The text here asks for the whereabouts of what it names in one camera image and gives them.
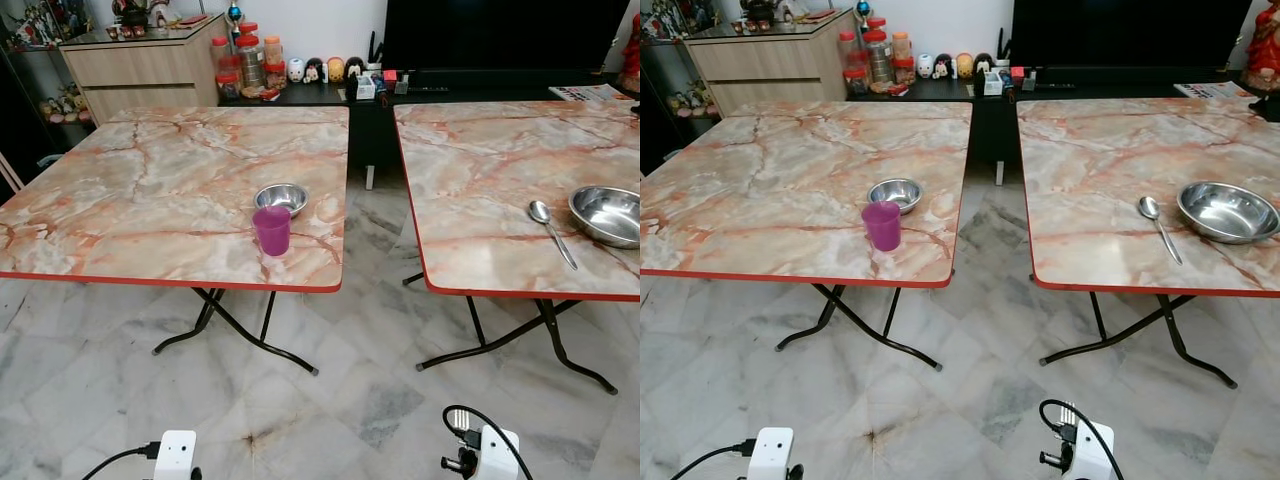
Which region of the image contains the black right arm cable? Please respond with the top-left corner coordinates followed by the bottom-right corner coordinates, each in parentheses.
top-left (442, 404), bottom-right (536, 480)
top-left (1038, 399), bottom-right (1123, 480)

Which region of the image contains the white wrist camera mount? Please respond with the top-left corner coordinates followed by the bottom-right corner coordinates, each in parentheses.
top-left (152, 430), bottom-right (199, 480)
top-left (478, 424), bottom-right (521, 480)
top-left (1072, 420), bottom-right (1116, 480)
top-left (748, 427), bottom-right (796, 480)

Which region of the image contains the small steel bowl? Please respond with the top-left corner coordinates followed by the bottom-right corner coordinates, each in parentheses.
top-left (867, 178), bottom-right (924, 215)
top-left (253, 183), bottom-right (310, 219)

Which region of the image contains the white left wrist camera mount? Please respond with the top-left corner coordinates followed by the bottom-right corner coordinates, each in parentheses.
top-left (748, 427), bottom-right (796, 480)
top-left (152, 430), bottom-right (199, 480)

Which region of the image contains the purple plastic cup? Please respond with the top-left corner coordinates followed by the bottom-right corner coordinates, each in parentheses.
top-left (862, 201), bottom-right (903, 252)
top-left (252, 206), bottom-right (293, 258)

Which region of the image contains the marble-pattern folding table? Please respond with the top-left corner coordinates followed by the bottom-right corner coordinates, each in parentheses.
top-left (640, 100), bottom-right (973, 372)
top-left (394, 99), bottom-right (641, 395)
top-left (0, 105), bottom-right (351, 376)
top-left (1017, 96), bottom-right (1280, 390)

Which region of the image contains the black television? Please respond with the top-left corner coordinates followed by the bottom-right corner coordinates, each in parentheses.
top-left (381, 0), bottom-right (629, 73)
top-left (1010, 0), bottom-right (1253, 69)

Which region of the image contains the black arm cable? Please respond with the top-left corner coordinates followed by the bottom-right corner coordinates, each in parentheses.
top-left (442, 404), bottom-right (536, 480)
top-left (1038, 399), bottom-right (1123, 480)
top-left (80, 441), bottom-right (163, 480)
top-left (670, 438), bottom-right (757, 480)

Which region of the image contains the large steel bowl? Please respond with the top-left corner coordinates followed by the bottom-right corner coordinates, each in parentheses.
top-left (568, 185), bottom-right (641, 250)
top-left (1176, 181), bottom-right (1280, 246)

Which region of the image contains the black glass display shelf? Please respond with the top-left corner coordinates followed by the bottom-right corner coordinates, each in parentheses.
top-left (640, 0), bottom-right (701, 121)
top-left (0, 0), bottom-right (76, 126)

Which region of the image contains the large clear jar red lid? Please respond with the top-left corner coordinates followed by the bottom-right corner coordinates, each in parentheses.
top-left (866, 30), bottom-right (895, 86)
top-left (236, 35), bottom-right (265, 91)

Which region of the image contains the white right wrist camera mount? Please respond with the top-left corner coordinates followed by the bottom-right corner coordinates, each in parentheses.
top-left (478, 424), bottom-right (521, 480)
top-left (1072, 420), bottom-right (1116, 480)

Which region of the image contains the silver spoon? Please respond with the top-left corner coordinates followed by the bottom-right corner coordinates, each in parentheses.
top-left (528, 200), bottom-right (579, 271)
top-left (1138, 196), bottom-right (1184, 266)

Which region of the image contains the wooden drawer cabinet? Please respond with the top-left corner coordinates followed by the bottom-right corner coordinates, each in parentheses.
top-left (60, 18), bottom-right (233, 123)
top-left (685, 12), bottom-right (861, 116)

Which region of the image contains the colourful magazine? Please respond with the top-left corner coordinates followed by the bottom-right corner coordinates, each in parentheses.
top-left (548, 84), bottom-right (633, 103)
top-left (1173, 81), bottom-right (1256, 100)

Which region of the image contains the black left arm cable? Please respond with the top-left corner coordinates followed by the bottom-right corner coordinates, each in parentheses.
top-left (80, 441), bottom-right (163, 480)
top-left (670, 438), bottom-right (757, 480)

